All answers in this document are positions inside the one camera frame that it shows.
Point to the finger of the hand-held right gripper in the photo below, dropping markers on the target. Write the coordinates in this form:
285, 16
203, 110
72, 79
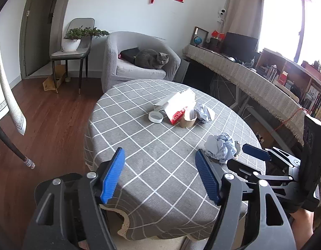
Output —
255, 152
244, 168

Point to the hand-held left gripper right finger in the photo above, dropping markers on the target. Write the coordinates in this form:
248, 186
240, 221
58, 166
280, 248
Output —
207, 179

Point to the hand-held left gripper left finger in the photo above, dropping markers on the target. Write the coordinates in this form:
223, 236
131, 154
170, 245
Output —
113, 178

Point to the pale blue paper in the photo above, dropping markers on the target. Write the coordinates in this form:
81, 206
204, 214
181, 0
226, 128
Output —
223, 145
204, 113

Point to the row of books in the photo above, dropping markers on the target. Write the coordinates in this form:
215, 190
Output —
319, 106

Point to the brown tape roll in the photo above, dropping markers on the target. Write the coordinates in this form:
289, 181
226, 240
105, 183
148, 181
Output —
186, 124

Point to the person's leg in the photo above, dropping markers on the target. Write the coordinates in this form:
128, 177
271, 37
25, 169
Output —
303, 226

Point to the long desk with fringed cloth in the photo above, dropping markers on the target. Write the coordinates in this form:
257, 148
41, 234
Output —
254, 80

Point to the red and white tissue box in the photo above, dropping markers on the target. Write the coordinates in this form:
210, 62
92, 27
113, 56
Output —
176, 104

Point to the striped chair leg sock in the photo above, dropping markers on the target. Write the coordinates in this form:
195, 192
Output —
29, 163

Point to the wooden bookshelf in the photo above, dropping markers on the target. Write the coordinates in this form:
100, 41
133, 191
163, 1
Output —
296, 67

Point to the black monitor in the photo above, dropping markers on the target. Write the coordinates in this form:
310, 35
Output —
240, 44

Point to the flat cardboard box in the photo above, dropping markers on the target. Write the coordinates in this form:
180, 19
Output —
49, 83

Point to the dark wooden box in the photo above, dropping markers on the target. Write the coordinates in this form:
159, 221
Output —
215, 44

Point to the grey armchair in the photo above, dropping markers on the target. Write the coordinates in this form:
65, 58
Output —
116, 57

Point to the small red lantern ornament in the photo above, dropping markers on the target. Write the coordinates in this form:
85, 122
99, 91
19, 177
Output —
221, 35
215, 34

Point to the black cushion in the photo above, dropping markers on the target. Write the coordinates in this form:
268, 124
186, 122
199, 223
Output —
128, 54

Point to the grey cat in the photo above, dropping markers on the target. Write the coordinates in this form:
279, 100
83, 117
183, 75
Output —
150, 58

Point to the small blue globe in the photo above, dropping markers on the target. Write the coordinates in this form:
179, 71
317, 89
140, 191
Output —
198, 40

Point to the grey chair with black legs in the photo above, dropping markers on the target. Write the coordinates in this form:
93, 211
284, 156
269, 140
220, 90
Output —
72, 54

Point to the window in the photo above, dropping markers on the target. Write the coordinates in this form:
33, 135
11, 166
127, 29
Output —
280, 23

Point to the beige chair cover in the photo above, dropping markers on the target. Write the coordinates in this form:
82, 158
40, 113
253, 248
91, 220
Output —
4, 93

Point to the potted plant in white pot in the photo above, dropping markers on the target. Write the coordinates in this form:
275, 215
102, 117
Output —
70, 44

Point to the beige curtain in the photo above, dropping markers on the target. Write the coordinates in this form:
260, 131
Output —
244, 10

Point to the grey door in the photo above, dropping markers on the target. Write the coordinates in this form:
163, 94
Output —
35, 31

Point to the black wooden chair frame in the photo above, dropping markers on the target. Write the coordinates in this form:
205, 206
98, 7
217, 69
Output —
9, 143

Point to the dark picture frame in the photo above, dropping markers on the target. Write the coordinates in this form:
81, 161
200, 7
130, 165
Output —
201, 31

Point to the white security camera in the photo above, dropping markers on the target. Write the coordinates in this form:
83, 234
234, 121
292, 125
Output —
221, 12

